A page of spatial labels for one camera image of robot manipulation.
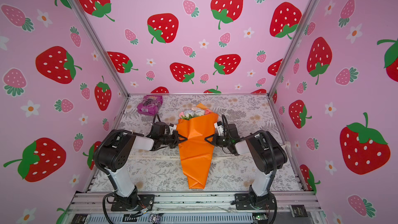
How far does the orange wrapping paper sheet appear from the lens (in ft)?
2.50

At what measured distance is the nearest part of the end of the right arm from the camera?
2.46ft

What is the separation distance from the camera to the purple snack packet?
1.06m

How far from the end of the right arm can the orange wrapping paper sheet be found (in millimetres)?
53

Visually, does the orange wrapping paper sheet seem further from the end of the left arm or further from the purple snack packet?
the purple snack packet

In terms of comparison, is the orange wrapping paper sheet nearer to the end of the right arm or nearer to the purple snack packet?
the end of the right arm

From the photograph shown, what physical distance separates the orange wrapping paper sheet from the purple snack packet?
0.19 metres

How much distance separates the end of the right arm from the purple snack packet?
473mm
